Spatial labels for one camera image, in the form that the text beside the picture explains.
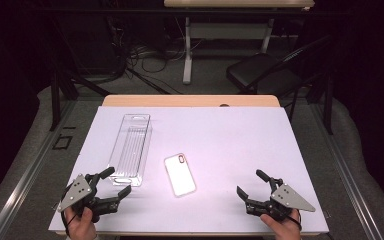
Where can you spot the wooden table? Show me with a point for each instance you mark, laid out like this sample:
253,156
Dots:
186,100

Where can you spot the white-framed desk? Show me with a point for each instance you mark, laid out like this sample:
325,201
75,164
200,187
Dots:
187,50

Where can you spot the black square floor plate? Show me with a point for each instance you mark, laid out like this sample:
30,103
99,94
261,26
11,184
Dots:
57,147

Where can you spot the person's right hand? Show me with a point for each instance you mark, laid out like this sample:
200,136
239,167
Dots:
280,230

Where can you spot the clear plastic storage bin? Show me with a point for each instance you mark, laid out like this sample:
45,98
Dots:
130,150

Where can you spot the translucent phone case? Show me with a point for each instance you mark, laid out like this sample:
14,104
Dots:
180,176

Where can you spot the person's left hand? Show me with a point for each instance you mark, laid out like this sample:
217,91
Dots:
80,226

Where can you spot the aluminium floor rail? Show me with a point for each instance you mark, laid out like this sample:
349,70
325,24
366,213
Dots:
353,186
23,186

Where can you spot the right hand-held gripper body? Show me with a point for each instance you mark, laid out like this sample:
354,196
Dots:
290,198

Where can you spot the black metal stand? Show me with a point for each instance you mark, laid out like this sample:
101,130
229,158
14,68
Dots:
329,106
55,100

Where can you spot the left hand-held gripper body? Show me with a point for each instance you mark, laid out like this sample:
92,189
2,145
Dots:
76,193

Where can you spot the white table cover board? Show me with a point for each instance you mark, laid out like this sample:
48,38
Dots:
230,150

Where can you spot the black horizontal bar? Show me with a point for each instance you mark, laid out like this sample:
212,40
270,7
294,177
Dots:
113,11

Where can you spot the black folding chair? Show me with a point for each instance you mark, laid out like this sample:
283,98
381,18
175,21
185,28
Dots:
256,71

